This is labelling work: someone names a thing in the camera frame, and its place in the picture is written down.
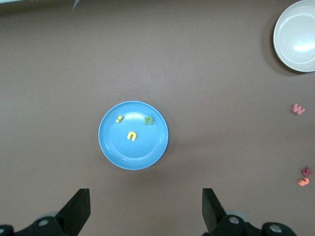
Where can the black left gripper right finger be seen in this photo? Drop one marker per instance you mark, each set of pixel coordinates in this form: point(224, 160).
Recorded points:
point(214, 214)

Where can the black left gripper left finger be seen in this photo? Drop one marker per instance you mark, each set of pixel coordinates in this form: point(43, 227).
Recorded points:
point(71, 216)

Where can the yellow foam letter u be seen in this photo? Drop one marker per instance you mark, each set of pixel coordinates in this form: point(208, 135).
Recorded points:
point(132, 133)

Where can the yellow foam letter s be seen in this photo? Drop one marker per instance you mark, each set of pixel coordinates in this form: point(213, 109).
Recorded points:
point(118, 120)

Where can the green foam letter u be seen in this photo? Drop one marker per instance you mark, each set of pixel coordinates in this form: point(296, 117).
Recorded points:
point(148, 118)

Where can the blue plate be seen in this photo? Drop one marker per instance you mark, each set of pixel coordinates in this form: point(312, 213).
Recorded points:
point(147, 152)

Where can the orange foam letter t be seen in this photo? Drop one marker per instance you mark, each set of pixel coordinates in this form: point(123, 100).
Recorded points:
point(304, 182)

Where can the dark red foam letter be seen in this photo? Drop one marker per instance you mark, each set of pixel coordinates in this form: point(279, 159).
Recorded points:
point(306, 172)

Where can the pink foam letter w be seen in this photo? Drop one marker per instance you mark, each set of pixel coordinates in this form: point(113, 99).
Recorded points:
point(299, 109)

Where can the beige plate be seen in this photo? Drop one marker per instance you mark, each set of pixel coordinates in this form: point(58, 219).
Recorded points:
point(297, 37)

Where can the grey tape scrap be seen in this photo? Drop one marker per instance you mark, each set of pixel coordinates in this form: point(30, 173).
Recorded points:
point(75, 3)

